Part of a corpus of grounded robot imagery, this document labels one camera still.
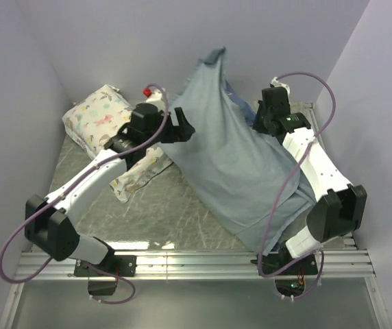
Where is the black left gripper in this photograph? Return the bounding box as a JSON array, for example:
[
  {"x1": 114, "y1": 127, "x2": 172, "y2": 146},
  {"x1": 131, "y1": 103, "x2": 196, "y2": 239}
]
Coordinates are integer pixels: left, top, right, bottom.
[{"x1": 145, "y1": 107, "x2": 196, "y2": 147}]

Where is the blue fish print pillowcase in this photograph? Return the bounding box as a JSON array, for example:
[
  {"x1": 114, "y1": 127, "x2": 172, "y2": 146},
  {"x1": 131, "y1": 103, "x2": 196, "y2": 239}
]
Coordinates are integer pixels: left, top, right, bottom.
[{"x1": 162, "y1": 48, "x2": 315, "y2": 254}]

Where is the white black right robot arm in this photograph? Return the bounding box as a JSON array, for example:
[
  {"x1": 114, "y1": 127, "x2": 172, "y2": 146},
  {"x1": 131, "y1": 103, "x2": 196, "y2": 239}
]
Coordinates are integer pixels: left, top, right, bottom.
[{"x1": 253, "y1": 86, "x2": 367, "y2": 274}]

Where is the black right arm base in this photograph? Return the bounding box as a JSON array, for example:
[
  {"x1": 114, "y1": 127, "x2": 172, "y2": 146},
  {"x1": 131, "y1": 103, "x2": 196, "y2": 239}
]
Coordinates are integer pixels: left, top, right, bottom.
[{"x1": 259, "y1": 253, "x2": 323, "y2": 302}]

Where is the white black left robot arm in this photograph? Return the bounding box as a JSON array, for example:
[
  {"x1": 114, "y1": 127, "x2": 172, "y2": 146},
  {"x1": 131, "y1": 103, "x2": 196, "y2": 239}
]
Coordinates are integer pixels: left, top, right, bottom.
[{"x1": 24, "y1": 103, "x2": 195, "y2": 276}]

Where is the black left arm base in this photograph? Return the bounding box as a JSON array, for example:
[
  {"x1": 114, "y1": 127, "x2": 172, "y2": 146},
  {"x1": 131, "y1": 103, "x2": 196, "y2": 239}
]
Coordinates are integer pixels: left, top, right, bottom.
[{"x1": 73, "y1": 255, "x2": 137, "y2": 302}]

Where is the white floral print pillow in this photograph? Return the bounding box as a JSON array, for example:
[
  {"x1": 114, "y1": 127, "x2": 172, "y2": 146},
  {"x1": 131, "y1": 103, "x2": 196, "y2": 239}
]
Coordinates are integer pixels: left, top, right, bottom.
[{"x1": 62, "y1": 84, "x2": 172, "y2": 203}]

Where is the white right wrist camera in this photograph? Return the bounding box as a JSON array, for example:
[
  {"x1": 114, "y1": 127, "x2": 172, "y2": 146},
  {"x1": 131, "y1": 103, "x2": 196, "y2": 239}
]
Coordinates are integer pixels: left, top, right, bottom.
[{"x1": 271, "y1": 77, "x2": 291, "y2": 95}]

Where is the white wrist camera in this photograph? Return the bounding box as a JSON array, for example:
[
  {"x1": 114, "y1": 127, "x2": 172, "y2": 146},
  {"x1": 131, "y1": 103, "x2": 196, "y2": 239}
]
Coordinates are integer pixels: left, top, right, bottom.
[
  {"x1": 143, "y1": 87, "x2": 165, "y2": 110},
  {"x1": 271, "y1": 77, "x2": 291, "y2": 95}
]

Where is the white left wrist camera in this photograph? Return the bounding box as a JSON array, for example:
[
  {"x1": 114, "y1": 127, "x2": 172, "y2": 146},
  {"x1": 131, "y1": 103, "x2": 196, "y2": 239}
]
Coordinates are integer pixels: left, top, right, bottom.
[{"x1": 143, "y1": 87, "x2": 165, "y2": 110}]

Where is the aluminium front rail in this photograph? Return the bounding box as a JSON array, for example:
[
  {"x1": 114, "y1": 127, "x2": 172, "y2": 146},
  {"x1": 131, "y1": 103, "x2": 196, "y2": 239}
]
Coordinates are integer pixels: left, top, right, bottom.
[{"x1": 14, "y1": 249, "x2": 376, "y2": 280}]

